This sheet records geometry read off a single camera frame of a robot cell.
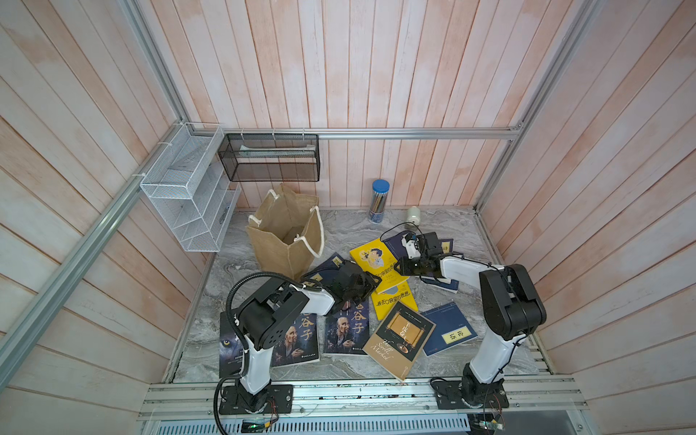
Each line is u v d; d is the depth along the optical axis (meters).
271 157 1.04
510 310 0.50
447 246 1.02
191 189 0.69
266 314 0.52
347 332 0.84
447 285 0.95
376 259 1.01
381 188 1.03
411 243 0.91
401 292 0.93
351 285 0.75
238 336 0.51
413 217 1.08
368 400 0.75
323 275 0.95
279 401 0.73
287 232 1.10
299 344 0.82
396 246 1.06
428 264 0.75
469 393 0.66
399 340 0.82
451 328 0.85
